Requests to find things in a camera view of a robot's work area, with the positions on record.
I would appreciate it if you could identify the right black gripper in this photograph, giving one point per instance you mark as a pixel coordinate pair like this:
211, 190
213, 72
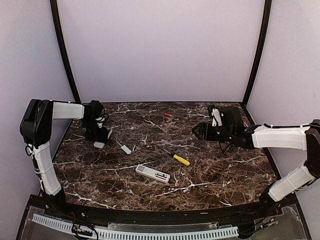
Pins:
208, 135

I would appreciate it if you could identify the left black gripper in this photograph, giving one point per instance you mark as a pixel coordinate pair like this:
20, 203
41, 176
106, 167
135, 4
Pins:
102, 136

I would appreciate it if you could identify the grey remote control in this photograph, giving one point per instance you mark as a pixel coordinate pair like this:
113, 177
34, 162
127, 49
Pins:
102, 138

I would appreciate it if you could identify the white battery cover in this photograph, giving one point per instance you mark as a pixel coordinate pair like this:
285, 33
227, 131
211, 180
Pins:
126, 149

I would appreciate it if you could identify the yellow handled screwdriver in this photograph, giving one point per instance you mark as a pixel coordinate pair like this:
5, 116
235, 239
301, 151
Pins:
178, 158

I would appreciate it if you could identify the white slim remote control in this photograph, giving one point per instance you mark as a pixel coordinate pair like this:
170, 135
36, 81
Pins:
153, 174

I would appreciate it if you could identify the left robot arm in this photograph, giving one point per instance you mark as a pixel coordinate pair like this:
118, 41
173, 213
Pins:
36, 130

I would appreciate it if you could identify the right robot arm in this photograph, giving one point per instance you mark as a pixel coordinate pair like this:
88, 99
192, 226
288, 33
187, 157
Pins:
227, 126

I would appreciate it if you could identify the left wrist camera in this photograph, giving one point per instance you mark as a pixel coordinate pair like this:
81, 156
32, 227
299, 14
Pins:
101, 120

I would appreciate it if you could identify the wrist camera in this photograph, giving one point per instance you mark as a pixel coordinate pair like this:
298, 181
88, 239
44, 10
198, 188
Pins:
214, 114
101, 120

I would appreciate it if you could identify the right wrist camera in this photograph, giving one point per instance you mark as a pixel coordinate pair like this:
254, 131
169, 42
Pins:
214, 114

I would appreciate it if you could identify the black front rail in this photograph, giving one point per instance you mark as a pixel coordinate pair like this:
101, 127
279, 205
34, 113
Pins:
243, 215

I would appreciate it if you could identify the white slotted cable duct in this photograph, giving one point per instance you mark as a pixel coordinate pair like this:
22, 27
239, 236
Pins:
119, 231

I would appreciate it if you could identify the left black frame post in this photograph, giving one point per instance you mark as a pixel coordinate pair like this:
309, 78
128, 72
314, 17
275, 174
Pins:
63, 50

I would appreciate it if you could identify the black frame post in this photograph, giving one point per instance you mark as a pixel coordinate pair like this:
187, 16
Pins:
63, 50
258, 53

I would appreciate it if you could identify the right black frame post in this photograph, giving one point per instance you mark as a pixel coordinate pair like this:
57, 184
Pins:
258, 53

